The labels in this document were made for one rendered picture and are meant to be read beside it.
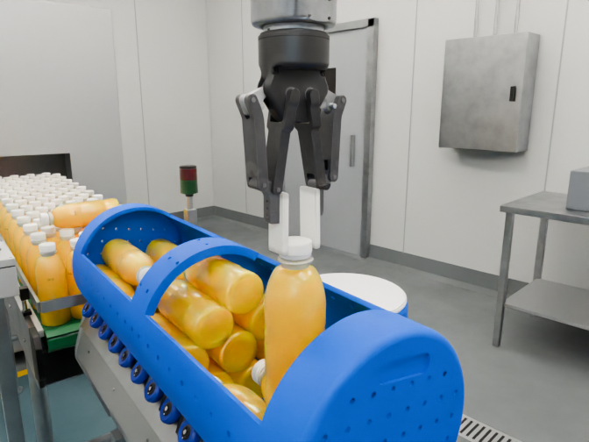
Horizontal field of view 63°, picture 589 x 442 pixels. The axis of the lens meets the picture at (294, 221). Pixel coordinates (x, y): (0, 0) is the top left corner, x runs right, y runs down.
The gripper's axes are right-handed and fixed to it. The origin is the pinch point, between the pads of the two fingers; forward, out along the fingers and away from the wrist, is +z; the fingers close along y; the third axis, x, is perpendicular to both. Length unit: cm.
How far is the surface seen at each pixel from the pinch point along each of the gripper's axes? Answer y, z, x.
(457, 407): 16.7, 24.4, -12.0
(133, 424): -8, 47, 41
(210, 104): 264, -16, 533
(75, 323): -8, 44, 88
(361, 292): 45, 30, 34
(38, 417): -17, 85, 117
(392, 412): 4.3, 19.9, -12.0
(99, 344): -7, 42, 68
